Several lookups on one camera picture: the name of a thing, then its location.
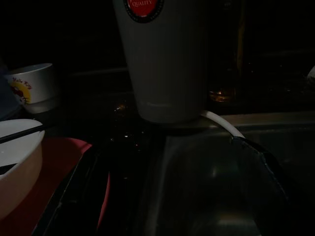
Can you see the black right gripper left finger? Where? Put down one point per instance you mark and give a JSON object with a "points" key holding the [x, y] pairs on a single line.
{"points": [[73, 201]]}

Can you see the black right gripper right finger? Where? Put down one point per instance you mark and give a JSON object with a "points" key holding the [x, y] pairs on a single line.
{"points": [[290, 201]]}

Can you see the pink round plate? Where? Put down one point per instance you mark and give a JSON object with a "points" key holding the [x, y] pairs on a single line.
{"points": [[56, 157]]}

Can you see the white ceramic bowl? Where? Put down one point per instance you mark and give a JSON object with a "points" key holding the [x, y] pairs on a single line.
{"points": [[19, 157]]}

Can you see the metal spoon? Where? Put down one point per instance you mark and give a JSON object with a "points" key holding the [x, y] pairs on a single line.
{"points": [[22, 134]]}

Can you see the stainless steel sink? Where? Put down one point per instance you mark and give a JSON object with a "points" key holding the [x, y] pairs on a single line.
{"points": [[201, 186]]}

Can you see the white printed mug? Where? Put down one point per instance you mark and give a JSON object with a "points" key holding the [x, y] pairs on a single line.
{"points": [[39, 86]]}

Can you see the green-capped oil bottle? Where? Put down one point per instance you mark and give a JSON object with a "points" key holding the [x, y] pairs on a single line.
{"points": [[225, 93]]}

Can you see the grey water filter canister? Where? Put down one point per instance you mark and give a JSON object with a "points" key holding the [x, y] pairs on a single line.
{"points": [[165, 73]]}

